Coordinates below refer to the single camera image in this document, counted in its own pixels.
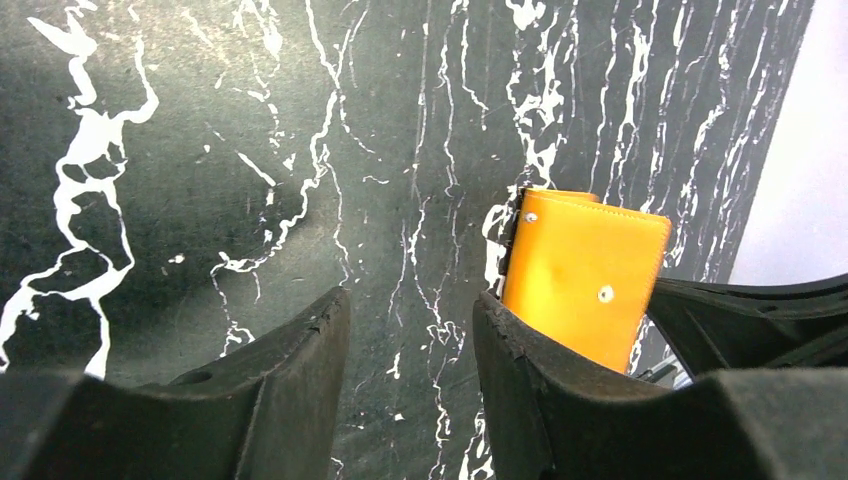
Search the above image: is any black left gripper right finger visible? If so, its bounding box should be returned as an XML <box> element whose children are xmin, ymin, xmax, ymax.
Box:
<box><xmin>473</xmin><ymin>293</ymin><xmax>847</xmax><ymax>479</ymax></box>

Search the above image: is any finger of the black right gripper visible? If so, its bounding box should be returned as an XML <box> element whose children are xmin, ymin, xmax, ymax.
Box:
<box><xmin>647</xmin><ymin>275</ymin><xmax>847</xmax><ymax>377</ymax></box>

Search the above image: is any orange leather card holder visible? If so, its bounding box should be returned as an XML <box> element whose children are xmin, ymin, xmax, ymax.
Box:
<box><xmin>501</xmin><ymin>188</ymin><xmax>671</xmax><ymax>373</ymax></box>

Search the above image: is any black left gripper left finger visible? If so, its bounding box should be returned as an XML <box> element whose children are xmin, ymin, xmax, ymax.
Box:
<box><xmin>1</xmin><ymin>287</ymin><xmax>351</xmax><ymax>479</ymax></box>

